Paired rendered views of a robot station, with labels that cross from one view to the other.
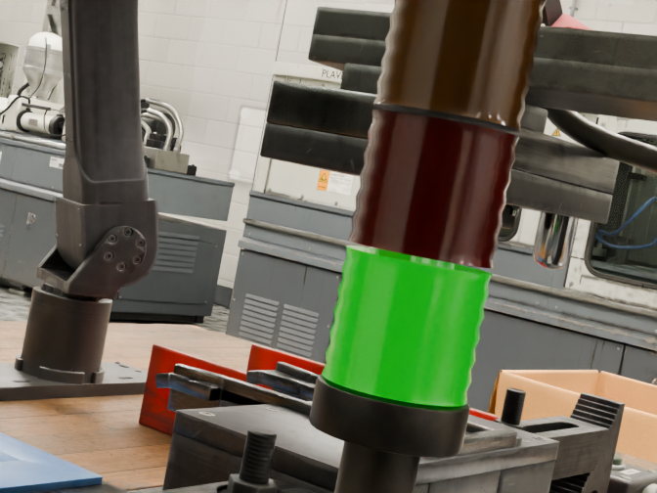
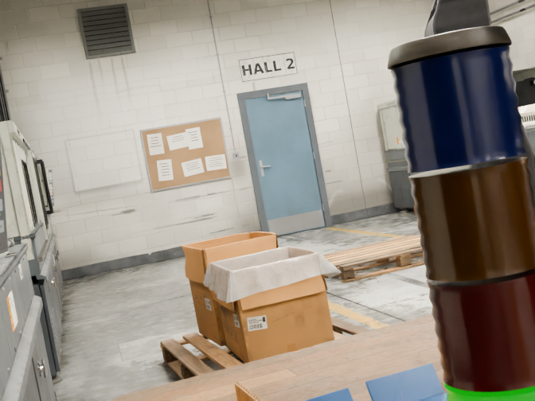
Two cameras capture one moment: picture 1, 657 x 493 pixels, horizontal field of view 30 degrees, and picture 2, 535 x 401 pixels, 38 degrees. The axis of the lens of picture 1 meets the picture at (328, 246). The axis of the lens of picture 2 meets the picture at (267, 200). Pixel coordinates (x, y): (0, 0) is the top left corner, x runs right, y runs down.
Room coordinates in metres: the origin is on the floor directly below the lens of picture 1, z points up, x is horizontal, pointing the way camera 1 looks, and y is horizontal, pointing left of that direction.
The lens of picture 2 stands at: (0.07, -0.12, 1.17)
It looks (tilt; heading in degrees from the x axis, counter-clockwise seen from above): 3 degrees down; 37
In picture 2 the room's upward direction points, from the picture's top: 10 degrees counter-clockwise
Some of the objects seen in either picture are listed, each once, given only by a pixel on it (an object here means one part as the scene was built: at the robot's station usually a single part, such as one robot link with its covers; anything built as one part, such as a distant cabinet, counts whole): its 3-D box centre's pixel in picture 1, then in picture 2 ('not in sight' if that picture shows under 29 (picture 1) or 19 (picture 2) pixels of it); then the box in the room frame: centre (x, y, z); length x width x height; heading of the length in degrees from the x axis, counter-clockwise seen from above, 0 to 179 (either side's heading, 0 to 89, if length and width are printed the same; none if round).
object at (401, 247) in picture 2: not in sight; (381, 256); (6.46, 3.50, 0.07); 1.20 x 1.00 x 0.14; 143
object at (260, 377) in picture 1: (307, 389); not in sight; (0.70, 0.00, 0.98); 0.07 x 0.02 x 0.01; 55
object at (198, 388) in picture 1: (220, 394); not in sight; (0.63, 0.04, 0.98); 0.07 x 0.02 x 0.01; 55
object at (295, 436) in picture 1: (382, 436); not in sight; (0.60, -0.04, 0.98); 0.20 x 0.10 x 0.01; 145
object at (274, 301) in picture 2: not in sight; (272, 301); (3.38, 2.47, 0.40); 0.66 x 0.62 x 0.50; 52
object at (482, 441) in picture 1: (473, 462); not in sight; (0.59, -0.09, 0.98); 0.07 x 0.01 x 0.03; 145
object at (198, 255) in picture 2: not in sight; (236, 285); (3.72, 2.99, 0.43); 0.57 x 0.53 x 0.58; 56
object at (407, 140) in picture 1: (432, 189); (493, 322); (0.31, -0.02, 1.10); 0.04 x 0.04 x 0.03
